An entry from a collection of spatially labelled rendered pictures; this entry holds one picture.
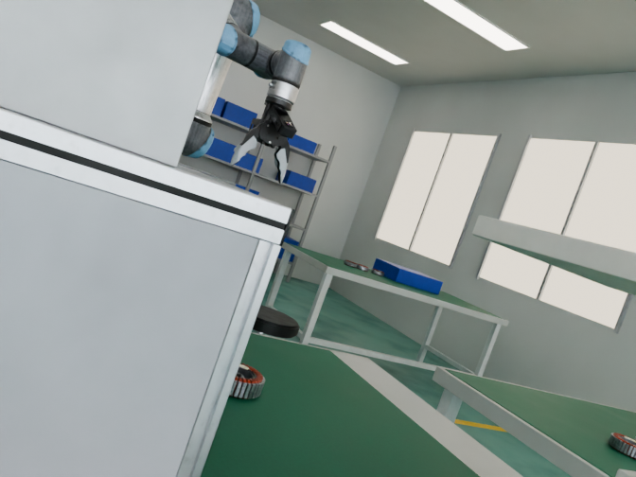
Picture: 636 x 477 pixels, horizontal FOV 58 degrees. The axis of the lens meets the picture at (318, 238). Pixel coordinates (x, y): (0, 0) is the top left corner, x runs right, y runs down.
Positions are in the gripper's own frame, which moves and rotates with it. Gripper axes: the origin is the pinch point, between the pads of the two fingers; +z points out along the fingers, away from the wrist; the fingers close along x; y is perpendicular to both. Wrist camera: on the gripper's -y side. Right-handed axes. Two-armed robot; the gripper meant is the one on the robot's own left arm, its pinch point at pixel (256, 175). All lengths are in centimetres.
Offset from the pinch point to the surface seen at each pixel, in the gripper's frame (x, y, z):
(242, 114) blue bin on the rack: -190, 571, -76
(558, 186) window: -414, 257, -96
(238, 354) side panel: 27, -79, 22
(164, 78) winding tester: 45, -76, -5
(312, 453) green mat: 2, -65, 40
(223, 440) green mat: 17, -64, 40
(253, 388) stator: 7, -48, 38
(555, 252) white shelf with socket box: -11, -85, -3
